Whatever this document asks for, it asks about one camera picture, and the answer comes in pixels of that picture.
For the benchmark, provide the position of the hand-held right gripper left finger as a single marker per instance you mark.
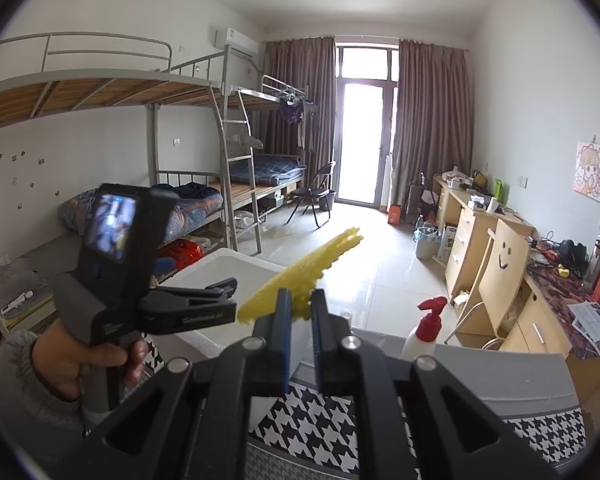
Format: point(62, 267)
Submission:
point(283, 345)

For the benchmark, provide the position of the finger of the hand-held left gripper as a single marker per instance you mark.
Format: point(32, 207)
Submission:
point(205, 290)
point(195, 316)

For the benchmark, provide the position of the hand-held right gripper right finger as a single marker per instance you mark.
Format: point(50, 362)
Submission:
point(318, 345)

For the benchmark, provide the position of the white foam box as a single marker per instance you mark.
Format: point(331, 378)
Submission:
point(200, 270)

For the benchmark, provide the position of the yellow corrugated strip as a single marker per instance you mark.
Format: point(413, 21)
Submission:
point(305, 265)

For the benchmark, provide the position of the person's left forearm grey sleeve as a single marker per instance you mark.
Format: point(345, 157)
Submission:
point(15, 390)

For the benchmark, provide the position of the person's left hand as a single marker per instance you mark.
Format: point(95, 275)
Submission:
point(65, 360)

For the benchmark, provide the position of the red bag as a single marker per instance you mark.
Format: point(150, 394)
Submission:
point(180, 255)

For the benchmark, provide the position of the blue patterned quilt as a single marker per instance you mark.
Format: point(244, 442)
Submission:
point(195, 210)

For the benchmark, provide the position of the grey bed mat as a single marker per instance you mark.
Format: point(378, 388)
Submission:
point(20, 280)

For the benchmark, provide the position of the white bottle with red pump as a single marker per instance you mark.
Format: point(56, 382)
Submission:
point(422, 335)

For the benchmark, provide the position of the blue folded quilt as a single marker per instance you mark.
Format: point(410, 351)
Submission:
point(265, 169)

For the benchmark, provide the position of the grey bucket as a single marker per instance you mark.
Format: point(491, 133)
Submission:
point(426, 245)

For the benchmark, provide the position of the black folding chair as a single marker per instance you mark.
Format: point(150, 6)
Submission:
point(317, 190)

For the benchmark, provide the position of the orange bag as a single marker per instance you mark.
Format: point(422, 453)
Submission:
point(395, 214)

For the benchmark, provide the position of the white cardboard box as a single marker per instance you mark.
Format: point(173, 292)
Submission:
point(446, 245)

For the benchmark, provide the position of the black white houndstooth tablecloth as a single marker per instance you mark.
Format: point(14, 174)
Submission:
point(480, 385)

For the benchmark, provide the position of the light wooden desk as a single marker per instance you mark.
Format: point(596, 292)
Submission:
point(472, 240)

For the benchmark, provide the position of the grey metal bunk bed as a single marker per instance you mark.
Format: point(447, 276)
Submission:
point(105, 85)
point(260, 97)

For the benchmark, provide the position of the dark hanging clothes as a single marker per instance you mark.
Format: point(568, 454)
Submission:
point(292, 110)

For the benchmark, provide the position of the wooden chair with smiley face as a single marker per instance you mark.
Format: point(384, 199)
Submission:
point(505, 270)

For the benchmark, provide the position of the glass balcony door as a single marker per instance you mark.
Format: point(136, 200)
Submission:
point(365, 135)

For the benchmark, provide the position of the green bag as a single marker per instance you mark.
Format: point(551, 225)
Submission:
point(498, 189)

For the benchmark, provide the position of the brown curtain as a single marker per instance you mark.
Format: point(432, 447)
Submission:
point(430, 120)
point(300, 70)

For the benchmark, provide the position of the white air conditioner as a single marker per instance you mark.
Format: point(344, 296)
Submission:
point(237, 40)

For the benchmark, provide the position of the white printed papers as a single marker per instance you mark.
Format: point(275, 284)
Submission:
point(592, 327)

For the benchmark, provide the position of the clear thermos bottle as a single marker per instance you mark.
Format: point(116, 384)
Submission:
point(596, 260)

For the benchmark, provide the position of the pink cartoon wall picture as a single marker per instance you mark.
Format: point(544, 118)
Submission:
point(590, 172)

